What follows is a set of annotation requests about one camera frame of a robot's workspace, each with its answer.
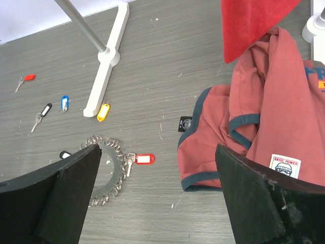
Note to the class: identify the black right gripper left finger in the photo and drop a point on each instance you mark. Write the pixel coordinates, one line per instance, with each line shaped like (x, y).
(49, 205)

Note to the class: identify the white clothes rack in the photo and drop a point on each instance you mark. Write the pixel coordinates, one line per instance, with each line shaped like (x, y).
(108, 55)

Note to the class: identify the red cloth on hanger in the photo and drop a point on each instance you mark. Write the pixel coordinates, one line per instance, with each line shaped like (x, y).
(245, 21)

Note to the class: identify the metal disc keyring organizer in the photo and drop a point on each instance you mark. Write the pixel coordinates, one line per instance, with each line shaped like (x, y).
(112, 170)

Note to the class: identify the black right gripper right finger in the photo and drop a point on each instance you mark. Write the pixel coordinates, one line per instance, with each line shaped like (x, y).
(268, 207)

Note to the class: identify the blue key tag with key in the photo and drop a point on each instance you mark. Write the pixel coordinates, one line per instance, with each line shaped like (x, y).
(64, 103)

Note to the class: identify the key with small red tag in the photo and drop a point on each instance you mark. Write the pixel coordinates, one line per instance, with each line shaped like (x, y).
(28, 77)

